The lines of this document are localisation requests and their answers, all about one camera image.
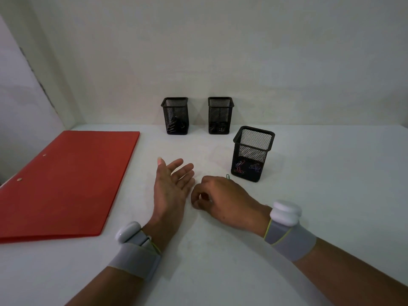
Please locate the person's left hand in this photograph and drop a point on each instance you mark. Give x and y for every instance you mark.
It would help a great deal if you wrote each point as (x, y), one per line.
(167, 194)

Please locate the person's right hand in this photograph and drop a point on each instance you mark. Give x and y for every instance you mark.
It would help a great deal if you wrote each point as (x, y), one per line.
(229, 203)

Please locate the person's left thumb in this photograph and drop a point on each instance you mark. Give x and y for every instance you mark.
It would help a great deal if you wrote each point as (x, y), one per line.
(160, 165)

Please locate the person's left middle finger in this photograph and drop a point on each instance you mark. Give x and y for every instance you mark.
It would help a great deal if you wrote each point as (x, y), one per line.
(185, 170)

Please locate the person's right thumb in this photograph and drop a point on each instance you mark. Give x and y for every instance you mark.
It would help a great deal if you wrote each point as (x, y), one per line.
(200, 205)

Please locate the person's left little finger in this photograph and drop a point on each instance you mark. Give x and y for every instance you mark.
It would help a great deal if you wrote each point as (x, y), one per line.
(190, 187)

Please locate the person's right forearm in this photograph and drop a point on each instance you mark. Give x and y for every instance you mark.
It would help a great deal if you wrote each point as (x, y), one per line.
(350, 277)

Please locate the person's left forearm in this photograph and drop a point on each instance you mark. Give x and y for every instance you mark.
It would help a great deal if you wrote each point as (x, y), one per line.
(105, 288)

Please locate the pile of black binder clips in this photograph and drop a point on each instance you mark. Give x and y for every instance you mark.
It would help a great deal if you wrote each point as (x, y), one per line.
(175, 124)
(219, 126)

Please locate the black mesh pen holder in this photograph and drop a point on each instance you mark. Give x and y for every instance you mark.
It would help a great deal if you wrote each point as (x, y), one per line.
(253, 149)
(220, 113)
(174, 111)

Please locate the pile of coloured paper clips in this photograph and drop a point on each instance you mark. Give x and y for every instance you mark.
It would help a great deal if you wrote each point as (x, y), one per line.
(247, 167)

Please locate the white wrist tracker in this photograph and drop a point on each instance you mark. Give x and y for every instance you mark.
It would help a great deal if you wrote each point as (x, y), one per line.
(286, 213)
(127, 232)

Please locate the grey wrist band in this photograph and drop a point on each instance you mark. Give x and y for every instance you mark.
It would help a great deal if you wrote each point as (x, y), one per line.
(291, 242)
(135, 259)

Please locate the red file folder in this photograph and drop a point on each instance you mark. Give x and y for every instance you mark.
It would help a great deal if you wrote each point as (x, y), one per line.
(68, 184)

